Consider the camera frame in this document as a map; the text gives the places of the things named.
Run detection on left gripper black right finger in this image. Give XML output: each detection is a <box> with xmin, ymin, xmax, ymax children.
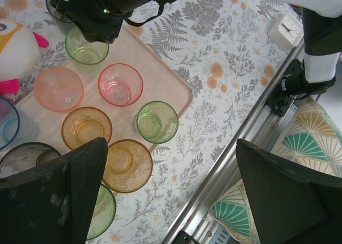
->
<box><xmin>236</xmin><ymin>138</ymin><xmax>342</xmax><ymax>244</ymax></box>

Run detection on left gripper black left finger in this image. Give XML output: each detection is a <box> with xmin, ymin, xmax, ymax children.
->
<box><xmin>0</xmin><ymin>136</ymin><xmax>109</xmax><ymax>244</ymax></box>

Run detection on green translucent plastic cup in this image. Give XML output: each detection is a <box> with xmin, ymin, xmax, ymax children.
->
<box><xmin>136</xmin><ymin>100</ymin><xmax>179</xmax><ymax>144</ymax></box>
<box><xmin>85</xmin><ymin>184</ymin><xmax>117</xmax><ymax>241</ymax></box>
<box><xmin>64</xmin><ymin>26</ymin><xmax>110</xmax><ymax>73</ymax></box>

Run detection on grey translucent plastic cup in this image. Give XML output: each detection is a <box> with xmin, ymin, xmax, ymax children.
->
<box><xmin>0</xmin><ymin>141</ymin><xmax>63</xmax><ymax>179</ymax></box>
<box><xmin>45</xmin><ymin>0</ymin><xmax>75</xmax><ymax>24</ymax></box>

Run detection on pink translucent plastic cup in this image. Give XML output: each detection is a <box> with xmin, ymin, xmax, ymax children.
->
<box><xmin>97</xmin><ymin>63</ymin><xmax>144</xmax><ymax>107</ymax></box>

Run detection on beige rectangular tray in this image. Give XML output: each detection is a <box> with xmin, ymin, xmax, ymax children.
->
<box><xmin>13</xmin><ymin>23</ymin><xmax>195</xmax><ymax>159</ymax></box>

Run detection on salmon translucent plastic cup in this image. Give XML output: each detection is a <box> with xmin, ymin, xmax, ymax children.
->
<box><xmin>33</xmin><ymin>66</ymin><xmax>85</xmax><ymax>113</ymax></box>

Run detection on blue translucent plastic cup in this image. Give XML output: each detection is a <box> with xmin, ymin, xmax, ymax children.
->
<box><xmin>0</xmin><ymin>96</ymin><xmax>38</xmax><ymax>151</ymax></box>

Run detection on amber translucent plastic cup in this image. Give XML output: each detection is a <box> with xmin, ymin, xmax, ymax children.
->
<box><xmin>103</xmin><ymin>139</ymin><xmax>153</xmax><ymax>194</ymax></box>
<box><xmin>61</xmin><ymin>106</ymin><xmax>113</xmax><ymax>151</ymax></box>

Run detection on teal yellow patterned pillow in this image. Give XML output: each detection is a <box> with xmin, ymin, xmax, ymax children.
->
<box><xmin>208</xmin><ymin>96</ymin><xmax>342</xmax><ymax>244</ymax></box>

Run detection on white pink plush toy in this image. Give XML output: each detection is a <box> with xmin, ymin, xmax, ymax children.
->
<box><xmin>0</xmin><ymin>18</ymin><xmax>50</xmax><ymax>104</ymax></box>

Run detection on floral printed tablecloth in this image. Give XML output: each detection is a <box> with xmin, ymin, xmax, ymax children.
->
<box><xmin>0</xmin><ymin>0</ymin><xmax>305</xmax><ymax>244</ymax></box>

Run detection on white square analog clock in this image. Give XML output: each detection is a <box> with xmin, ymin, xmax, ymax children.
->
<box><xmin>268</xmin><ymin>11</ymin><xmax>304</xmax><ymax>51</ymax></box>

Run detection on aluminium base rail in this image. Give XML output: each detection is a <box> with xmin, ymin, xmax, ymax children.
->
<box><xmin>161</xmin><ymin>37</ymin><xmax>305</xmax><ymax>244</ymax></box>

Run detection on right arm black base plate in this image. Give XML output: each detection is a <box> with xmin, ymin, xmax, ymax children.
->
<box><xmin>266</xmin><ymin>58</ymin><xmax>305</xmax><ymax>118</ymax></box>

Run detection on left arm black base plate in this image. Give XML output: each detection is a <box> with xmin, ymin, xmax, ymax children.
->
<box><xmin>175</xmin><ymin>229</ymin><xmax>205</xmax><ymax>244</ymax></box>

